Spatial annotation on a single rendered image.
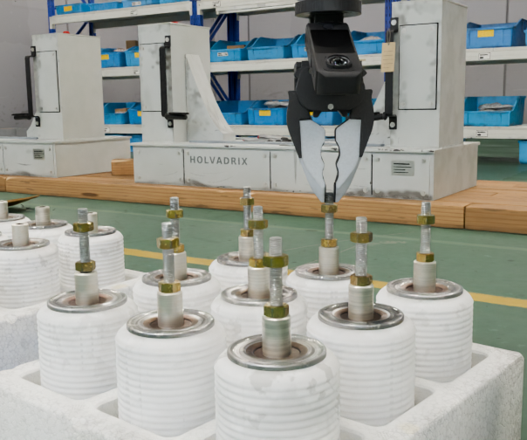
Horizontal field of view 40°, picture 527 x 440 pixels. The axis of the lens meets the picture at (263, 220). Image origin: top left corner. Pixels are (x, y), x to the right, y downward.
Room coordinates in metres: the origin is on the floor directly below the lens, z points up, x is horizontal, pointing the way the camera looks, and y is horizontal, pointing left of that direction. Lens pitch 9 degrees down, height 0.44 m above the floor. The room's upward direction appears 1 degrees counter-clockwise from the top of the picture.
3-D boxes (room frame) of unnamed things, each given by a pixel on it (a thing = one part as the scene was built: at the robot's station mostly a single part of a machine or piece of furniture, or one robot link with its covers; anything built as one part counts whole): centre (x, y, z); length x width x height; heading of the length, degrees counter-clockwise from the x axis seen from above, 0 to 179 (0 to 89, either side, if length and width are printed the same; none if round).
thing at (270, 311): (0.53, -0.01, 0.29); 0.02 x 0.02 x 0.01; 70
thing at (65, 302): (0.68, 0.17, 0.25); 0.08 x 0.08 x 0.01
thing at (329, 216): (0.79, -0.07, 0.30); 0.01 x 0.01 x 0.08
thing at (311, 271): (0.79, -0.07, 0.25); 0.08 x 0.08 x 0.01
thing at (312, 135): (0.80, -0.05, 0.38); 0.06 x 0.03 x 0.09; 0
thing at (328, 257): (0.79, -0.07, 0.26); 0.02 x 0.02 x 0.03
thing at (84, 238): (0.68, 0.17, 0.30); 0.01 x 0.01 x 0.08
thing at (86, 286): (0.68, 0.17, 0.26); 0.02 x 0.02 x 0.03
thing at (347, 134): (0.80, -0.09, 0.38); 0.06 x 0.03 x 0.09; 0
